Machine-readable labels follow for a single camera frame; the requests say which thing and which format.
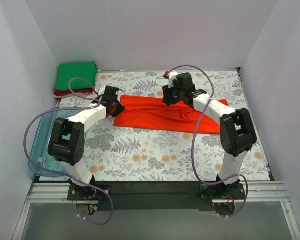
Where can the aluminium frame rail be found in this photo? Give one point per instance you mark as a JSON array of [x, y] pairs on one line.
[[159, 211]]

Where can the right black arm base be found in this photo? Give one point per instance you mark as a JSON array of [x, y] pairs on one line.
[[218, 192]]

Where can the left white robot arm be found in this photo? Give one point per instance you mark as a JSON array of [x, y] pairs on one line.
[[67, 140]]

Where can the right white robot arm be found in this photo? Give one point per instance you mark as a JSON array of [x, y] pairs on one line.
[[237, 132]]

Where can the folded green t-shirt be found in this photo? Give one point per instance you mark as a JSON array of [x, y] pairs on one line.
[[75, 76]]

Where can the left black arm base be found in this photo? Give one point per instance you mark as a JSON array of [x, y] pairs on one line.
[[84, 193]]

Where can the folded pink t-shirt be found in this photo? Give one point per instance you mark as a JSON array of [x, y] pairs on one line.
[[62, 95]]

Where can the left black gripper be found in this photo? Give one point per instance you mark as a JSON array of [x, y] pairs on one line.
[[117, 109]]

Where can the floral patterned table mat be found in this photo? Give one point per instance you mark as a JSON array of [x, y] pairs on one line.
[[133, 154]]

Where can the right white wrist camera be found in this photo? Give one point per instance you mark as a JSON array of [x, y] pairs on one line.
[[171, 76]]

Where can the clear teal plastic bin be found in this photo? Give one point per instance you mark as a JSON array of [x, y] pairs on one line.
[[39, 152]]

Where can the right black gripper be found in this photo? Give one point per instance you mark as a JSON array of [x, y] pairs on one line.
[[166, 95]]

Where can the orange t-shirt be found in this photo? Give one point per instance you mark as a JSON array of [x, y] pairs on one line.
[[151, 113]]

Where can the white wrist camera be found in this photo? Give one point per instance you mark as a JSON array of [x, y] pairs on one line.
[[171, 76], [102, 90]]

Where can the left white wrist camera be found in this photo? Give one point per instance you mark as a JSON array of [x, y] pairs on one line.
[[102, 90]]

